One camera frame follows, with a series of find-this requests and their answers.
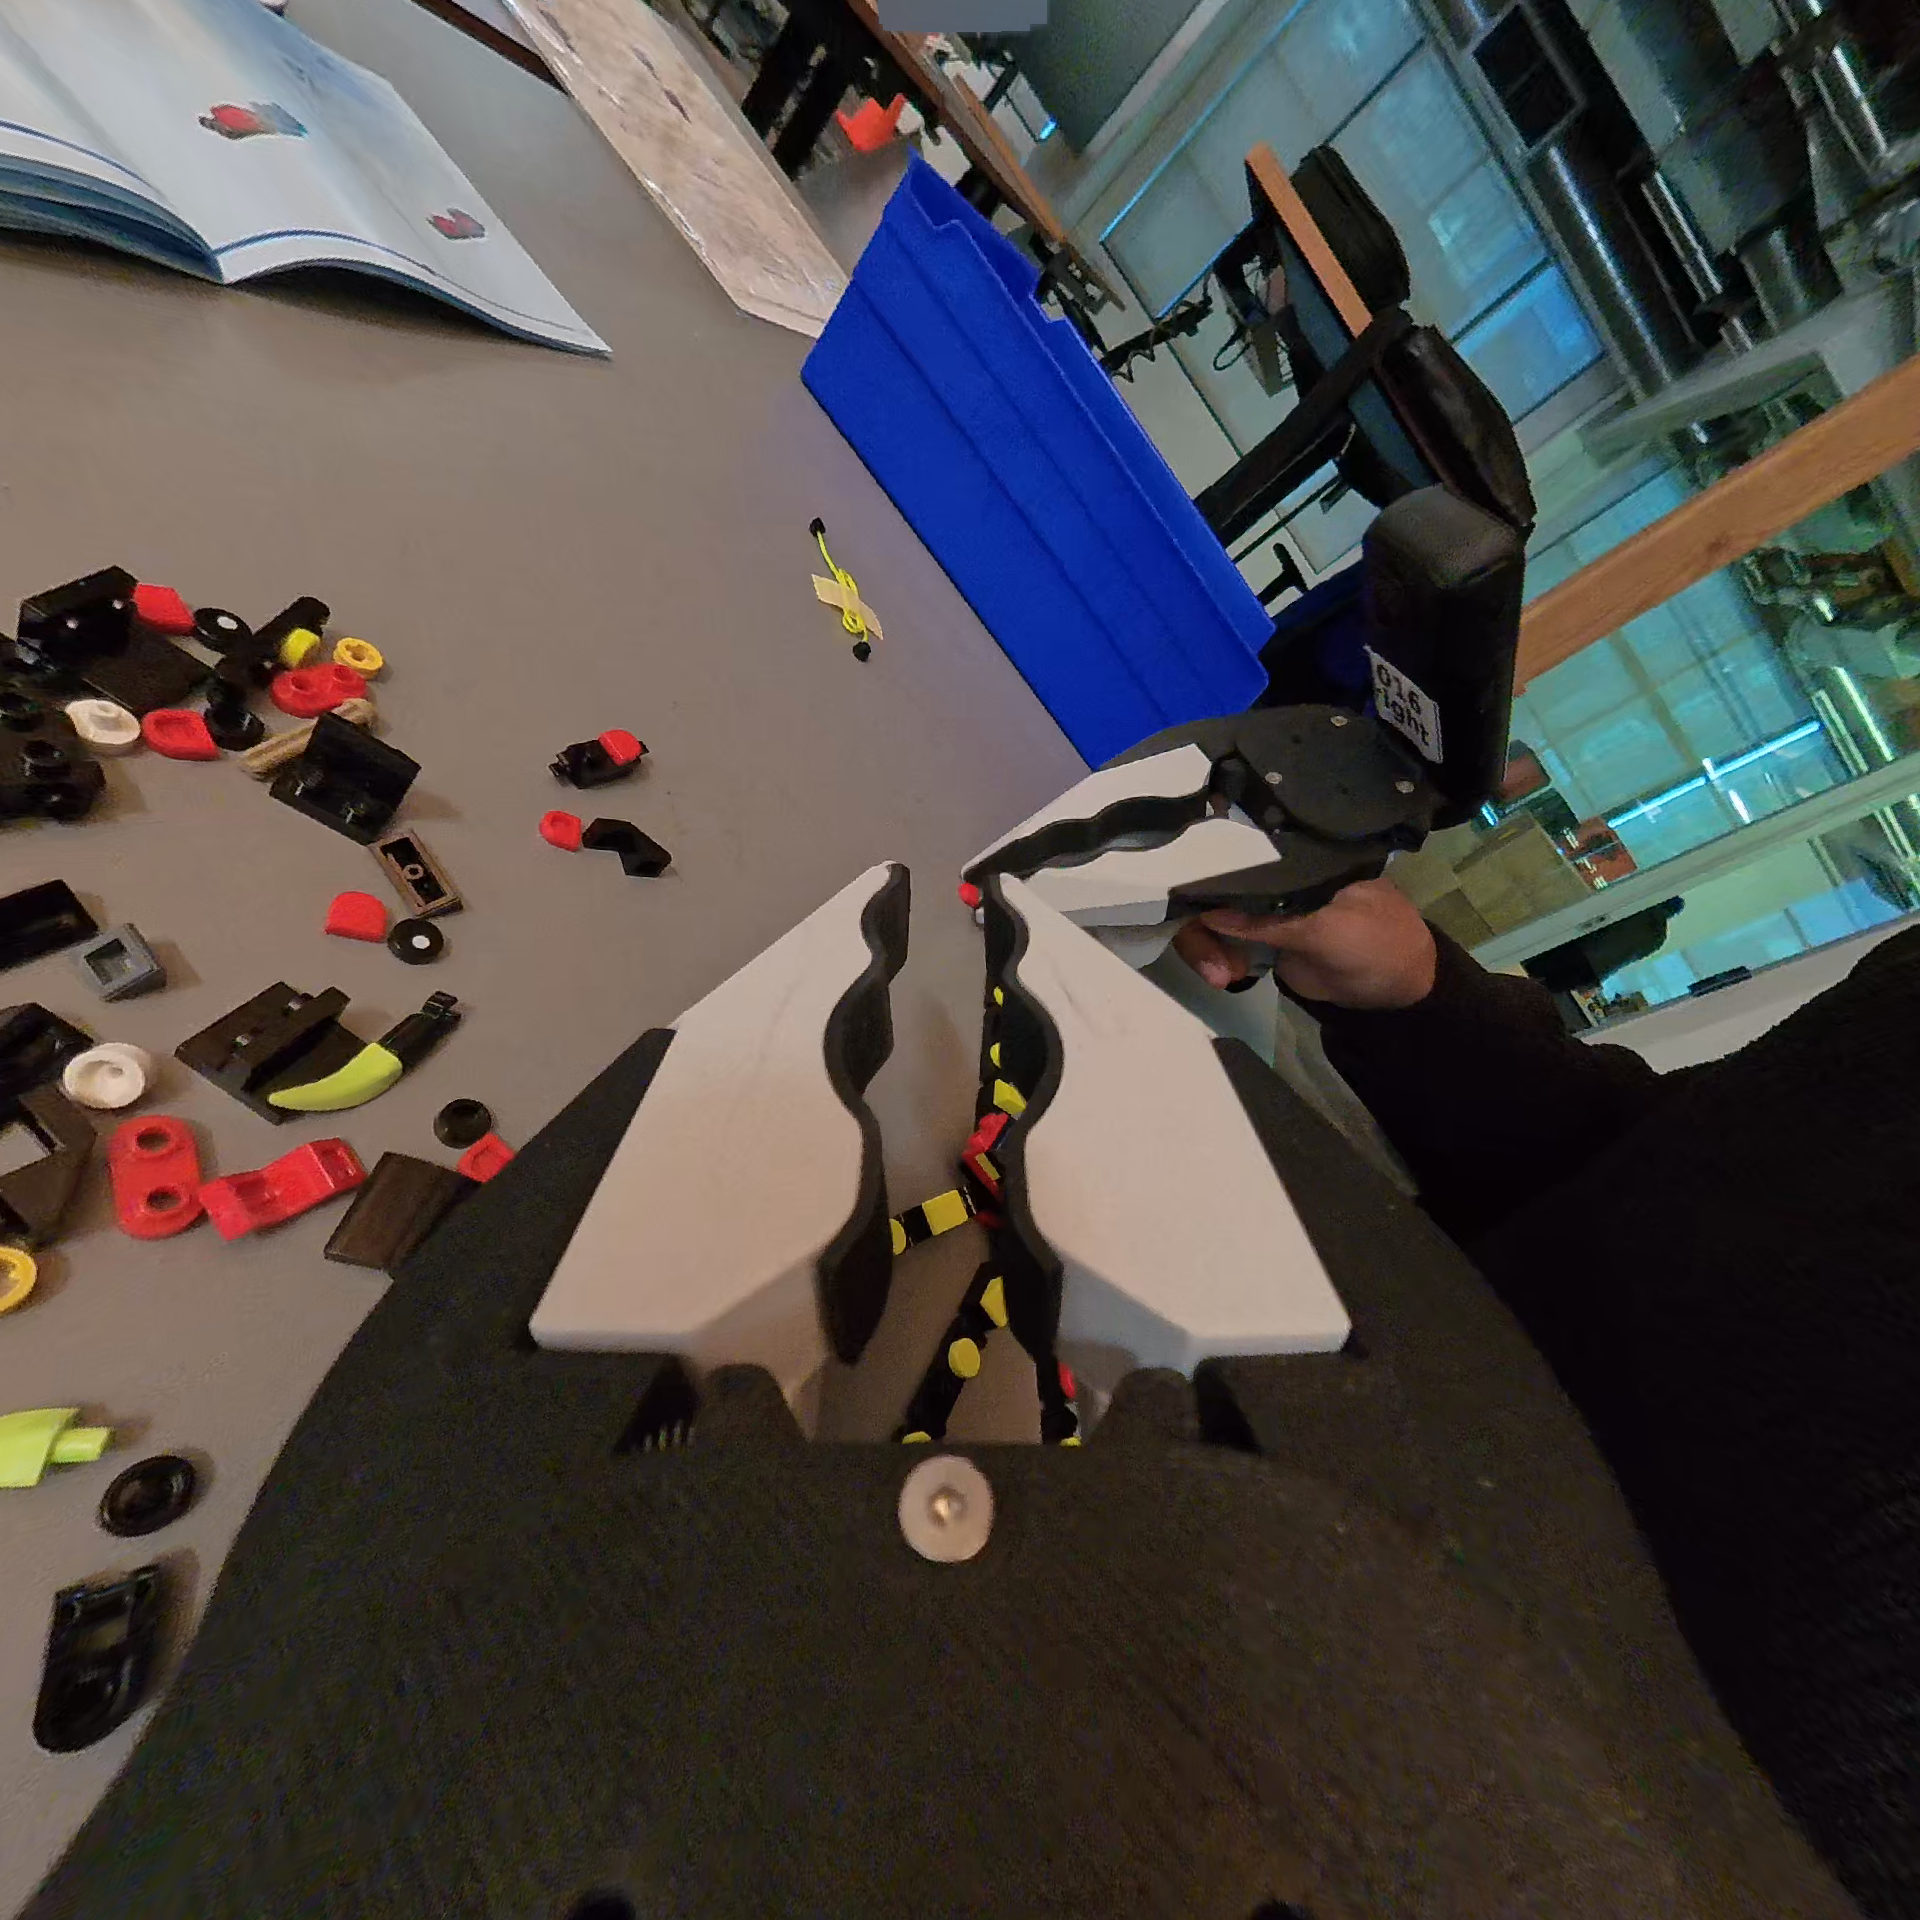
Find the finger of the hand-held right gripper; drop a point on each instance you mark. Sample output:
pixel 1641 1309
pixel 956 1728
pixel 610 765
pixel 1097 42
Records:
pixel 1103 802
pixel 1170 873

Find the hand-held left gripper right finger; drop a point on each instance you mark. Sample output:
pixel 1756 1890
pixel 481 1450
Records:
pixel 1184 1201

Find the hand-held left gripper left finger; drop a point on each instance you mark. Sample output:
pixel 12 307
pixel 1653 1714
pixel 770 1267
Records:
pixel 704 1185

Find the black lego assembly yellow studs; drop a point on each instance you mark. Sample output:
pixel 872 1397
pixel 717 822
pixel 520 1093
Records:
pixel 961 1358

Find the person's right forearm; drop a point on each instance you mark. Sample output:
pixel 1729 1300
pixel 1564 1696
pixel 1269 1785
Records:
pixel 1652 1276

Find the pile of loose lego pieces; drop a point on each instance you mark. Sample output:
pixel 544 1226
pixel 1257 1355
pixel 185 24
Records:
pixel 285 1049

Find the person's right hand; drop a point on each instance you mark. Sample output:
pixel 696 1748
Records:
pixel 1350 944

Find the blue plastic bin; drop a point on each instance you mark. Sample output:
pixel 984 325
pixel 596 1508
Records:
pixel 1021 450

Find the black office chair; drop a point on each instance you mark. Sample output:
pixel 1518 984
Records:
pixel 1477 421

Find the wooden ceiling beam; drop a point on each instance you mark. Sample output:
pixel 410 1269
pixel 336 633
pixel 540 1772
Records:
pixel 1711 516

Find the long wooden background table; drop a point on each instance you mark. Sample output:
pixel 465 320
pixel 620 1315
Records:
pixel 975 134

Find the orange plastic object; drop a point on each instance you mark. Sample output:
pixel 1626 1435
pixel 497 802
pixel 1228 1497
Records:
pixel 874 123

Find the grey printed paper sheet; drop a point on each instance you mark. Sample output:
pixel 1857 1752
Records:
pixel 690 148

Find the open instruction booklet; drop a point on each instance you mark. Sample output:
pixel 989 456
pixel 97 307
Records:
pixel 255 148

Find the grey wall screen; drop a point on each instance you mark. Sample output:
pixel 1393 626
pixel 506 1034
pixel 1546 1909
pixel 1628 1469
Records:
pixel 1103 67

